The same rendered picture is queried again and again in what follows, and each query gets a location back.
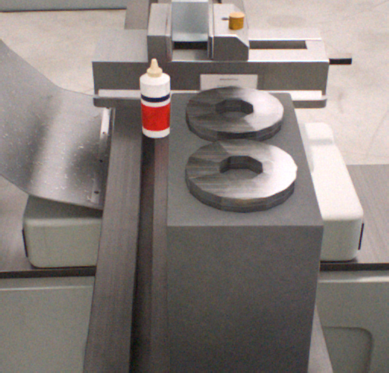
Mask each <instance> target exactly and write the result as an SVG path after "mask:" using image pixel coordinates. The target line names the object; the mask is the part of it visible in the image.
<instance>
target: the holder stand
mask: <svg viewBox="0 0 389 373"><path fill-rule="evenodd" d="M165 227H166V283H167V313H168V341H169V373H308V365H309V358H310V352H311V344H312V333H313V330H312V326H313V319H314V313H315V300H316V294H317V287H318V275H319V267H320V261H321V249H322V243H323V236H324V222H323V219H322V215H321V209H320V206H319V203H318V197H316V193H315V188H314V185H313V181H312V175H311V172H310V169H309V165H308V160H307V156H306V154H305V148H304V144H303V141H302V136H301V132H300V129H299V123H298V120H297V116H296V111H295V107H294V104H293V98H292V96H291V94H290V93H266V92H264V91H260V90H255V89H252V88H248V87H217V88H213V89H209V90H205V91H203V92H200V93H173V94H172V95H171V98H170V117H169V153H168V172H167V190H166V226H165Z"/></svg>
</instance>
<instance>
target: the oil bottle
mask: <svg viewBox="0 0 389 373"><path fill-rule="evenodd" d="M140 88H141V124H142V125H143V132H144V133H145V134H146V135H147V136H149V137H152V138H161V137H164V136H166V135H167V134H168V133H169V117H170V89H169V75H167V74H164V73H162V69H161V68H159V67H158V64H157V60H156V59H154V60H153V61H152V65H151V68H148V69H147V73H146V74H143V75H141V77H140Z"/></svg>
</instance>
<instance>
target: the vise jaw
mask: <svg viewBox="0 0 389 373"><path fill-rule="evenodd" d="M232 12H242V13H243V14H244V15H245V25H244V27H243V28H242V29H240V30H233V29H230V28H229V14H230V13H232ZM249 52H250V45H249V39H248V27H247V21H246V14H245V13H244V12H243V11H242V10H239V9H238V8H237V7H236V6H235V5H234V4H213V5H207V57H208V58H212V59H213V61H234V62H247V61H248V57H249Z"/></svg>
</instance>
